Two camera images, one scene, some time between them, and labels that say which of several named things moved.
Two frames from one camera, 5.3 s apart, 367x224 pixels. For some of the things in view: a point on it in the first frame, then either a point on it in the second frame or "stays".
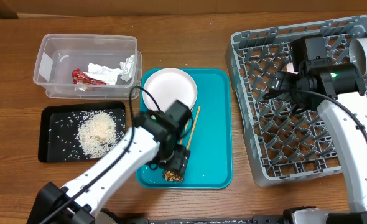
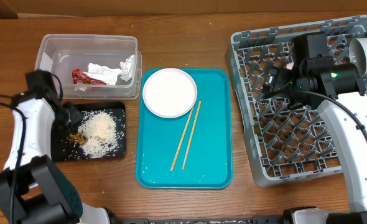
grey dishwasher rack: (281, 142) stays
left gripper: (178, 161) to (78, 116)
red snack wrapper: (79, 77) stays
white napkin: (110, 76) stays
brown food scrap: (171, 175) to (78, 138)
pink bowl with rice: (290, 68) stays
